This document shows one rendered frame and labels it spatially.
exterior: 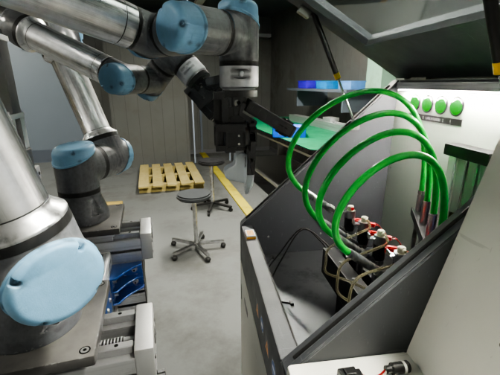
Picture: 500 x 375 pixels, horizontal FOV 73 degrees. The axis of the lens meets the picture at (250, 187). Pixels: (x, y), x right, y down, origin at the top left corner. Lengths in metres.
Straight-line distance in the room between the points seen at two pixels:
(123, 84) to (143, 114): 5.33
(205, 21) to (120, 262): 0.79
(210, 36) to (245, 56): 0.08
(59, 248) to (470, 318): 0.57
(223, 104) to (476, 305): 0.52
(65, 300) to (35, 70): 6.94
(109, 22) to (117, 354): 0.56
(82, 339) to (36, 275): 0.23
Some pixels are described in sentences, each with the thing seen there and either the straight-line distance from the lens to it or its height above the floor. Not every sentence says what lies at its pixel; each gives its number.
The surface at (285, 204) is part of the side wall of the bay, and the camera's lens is 1.22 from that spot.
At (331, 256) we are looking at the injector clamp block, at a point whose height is 0.98.
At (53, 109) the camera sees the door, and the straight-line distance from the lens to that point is 7.32.
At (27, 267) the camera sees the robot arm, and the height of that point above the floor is 1.24.
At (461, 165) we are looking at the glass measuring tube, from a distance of 0.99.
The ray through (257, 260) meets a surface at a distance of 0.99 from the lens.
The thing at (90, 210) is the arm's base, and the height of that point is 1.08.
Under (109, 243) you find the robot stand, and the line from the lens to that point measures 1.12.
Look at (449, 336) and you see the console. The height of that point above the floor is 1.06.
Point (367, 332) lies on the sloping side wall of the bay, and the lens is 0.66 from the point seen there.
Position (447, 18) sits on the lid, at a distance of 0.90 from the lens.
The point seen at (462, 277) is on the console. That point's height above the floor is 1.15.
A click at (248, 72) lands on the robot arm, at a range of 0.65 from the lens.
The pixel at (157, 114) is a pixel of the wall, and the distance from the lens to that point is 6.23.
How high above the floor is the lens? 1.44
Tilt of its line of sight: 17 degrees down
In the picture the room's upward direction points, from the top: straight up
